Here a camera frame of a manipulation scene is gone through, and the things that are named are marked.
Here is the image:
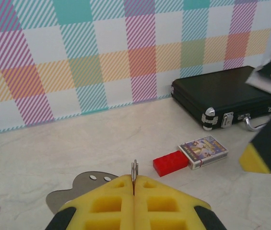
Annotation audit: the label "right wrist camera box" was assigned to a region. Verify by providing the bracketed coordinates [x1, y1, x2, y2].
[245, 39, 271, 103]

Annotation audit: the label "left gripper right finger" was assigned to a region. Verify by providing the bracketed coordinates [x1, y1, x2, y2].
[134, 174, 227, 230]

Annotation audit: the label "red toy brick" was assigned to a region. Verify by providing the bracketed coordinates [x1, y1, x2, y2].
[153, 150, 189, 177]

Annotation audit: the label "playing card box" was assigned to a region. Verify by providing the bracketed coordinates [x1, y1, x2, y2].
[177, 135, 229, 171]

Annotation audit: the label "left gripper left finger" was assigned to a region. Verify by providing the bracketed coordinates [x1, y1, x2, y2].
[45, 174, 135, 230]

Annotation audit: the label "black briefcase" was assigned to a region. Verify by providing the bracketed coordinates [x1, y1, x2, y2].
[170, 66, 271, 132]

